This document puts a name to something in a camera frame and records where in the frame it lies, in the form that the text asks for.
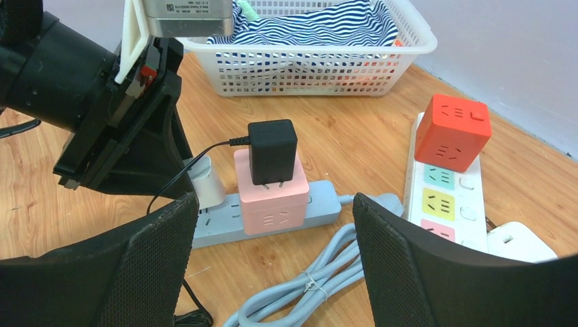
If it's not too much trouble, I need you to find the white plastic basket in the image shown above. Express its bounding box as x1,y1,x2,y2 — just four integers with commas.
181,1,438,97

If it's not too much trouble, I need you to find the striped cloth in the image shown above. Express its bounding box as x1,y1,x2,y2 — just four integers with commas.
207,1,399,47

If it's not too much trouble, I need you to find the thin black usb cable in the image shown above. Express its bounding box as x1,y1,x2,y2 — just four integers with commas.
145,140,233,327

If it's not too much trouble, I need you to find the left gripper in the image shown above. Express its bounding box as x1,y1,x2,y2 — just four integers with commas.
53,37,194,199

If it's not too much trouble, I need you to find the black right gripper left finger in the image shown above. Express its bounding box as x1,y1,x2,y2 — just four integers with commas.
1,193,199,326

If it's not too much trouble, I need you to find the small white charger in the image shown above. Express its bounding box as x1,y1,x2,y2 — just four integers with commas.
187,155,226,210

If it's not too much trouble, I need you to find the light blue power strip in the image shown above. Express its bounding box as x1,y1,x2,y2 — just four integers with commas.
192,180,341,249

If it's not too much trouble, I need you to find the small black power adapter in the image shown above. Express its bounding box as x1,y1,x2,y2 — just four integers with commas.
230,119,298,192

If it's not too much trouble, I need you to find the red cube socket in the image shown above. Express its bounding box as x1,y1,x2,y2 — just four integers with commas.
414,94,492,172

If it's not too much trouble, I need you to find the light blue coiled cable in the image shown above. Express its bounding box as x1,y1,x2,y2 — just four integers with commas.
222,193,405,327

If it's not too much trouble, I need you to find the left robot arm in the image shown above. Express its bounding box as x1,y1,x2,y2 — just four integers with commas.
1,1,194,199

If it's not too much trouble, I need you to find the pink cube socket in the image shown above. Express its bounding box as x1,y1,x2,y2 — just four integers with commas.
234,149,309,235

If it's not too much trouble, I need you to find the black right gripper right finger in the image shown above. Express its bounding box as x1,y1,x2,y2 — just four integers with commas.
352,193,577,326

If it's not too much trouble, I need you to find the white colourful power strip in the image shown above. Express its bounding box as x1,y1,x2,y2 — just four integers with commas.
402,112,488,253

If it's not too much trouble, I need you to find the white square adapter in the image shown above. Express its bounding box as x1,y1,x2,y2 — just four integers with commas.
487,221,558,263

